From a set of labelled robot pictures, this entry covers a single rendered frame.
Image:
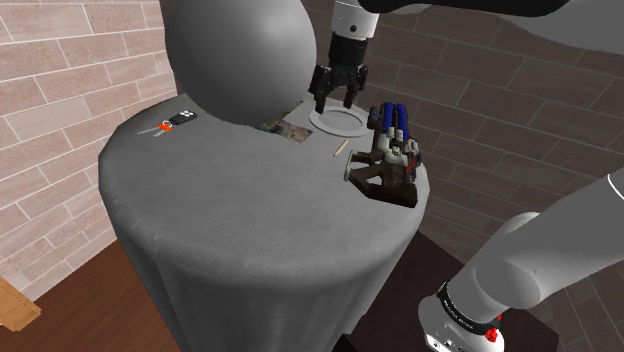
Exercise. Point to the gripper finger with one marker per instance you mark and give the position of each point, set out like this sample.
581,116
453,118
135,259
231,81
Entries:
322,83
360,80

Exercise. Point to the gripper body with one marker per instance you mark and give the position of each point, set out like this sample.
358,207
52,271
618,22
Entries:
347,56

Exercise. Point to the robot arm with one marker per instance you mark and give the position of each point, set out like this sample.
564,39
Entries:
526,253

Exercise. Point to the white round plate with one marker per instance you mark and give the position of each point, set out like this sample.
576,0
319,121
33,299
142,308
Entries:
319,124

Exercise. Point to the flat printed picture card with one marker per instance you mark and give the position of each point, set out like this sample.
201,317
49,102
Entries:
287,129

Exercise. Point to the small wooden stick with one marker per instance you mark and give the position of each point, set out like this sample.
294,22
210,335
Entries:
340,148

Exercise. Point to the blue and brown engine model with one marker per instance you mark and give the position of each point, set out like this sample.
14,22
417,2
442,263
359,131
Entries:
390,161

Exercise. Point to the large grey egg-shaped object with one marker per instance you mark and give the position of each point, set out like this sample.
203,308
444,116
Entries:
239,58

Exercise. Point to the black key fob with keys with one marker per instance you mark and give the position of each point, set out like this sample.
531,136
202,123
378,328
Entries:
183,118

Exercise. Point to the grey cloth-covered round table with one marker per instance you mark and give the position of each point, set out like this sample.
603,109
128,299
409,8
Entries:
234,204

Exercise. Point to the light wooden furniture piece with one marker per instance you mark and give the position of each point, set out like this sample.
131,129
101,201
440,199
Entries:
14,307

